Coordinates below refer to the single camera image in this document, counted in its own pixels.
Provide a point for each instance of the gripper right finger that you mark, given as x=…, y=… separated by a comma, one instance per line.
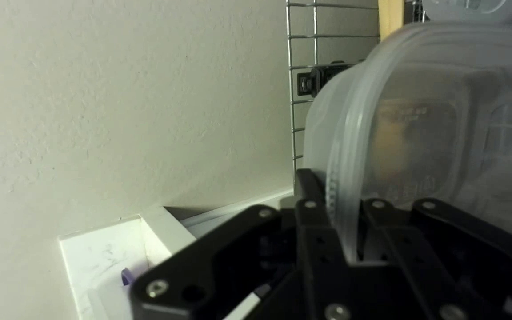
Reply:
x=460, y=249

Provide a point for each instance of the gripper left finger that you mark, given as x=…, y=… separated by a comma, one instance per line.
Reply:
x=238, y=249

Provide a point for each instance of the clear plastic bowl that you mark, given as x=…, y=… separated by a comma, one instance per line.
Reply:
x=425, y=115

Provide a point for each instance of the purple object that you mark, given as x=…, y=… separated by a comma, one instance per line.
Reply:
x=127, y=276

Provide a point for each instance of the white box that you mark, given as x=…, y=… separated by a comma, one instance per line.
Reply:
x=100, y=253

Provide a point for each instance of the black clip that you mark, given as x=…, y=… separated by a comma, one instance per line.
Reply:
x=316, y=80

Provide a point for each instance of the clear plastic container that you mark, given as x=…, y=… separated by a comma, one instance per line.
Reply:
x=469, y=9

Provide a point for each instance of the wooden post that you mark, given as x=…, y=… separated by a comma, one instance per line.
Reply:
x=390, y=18

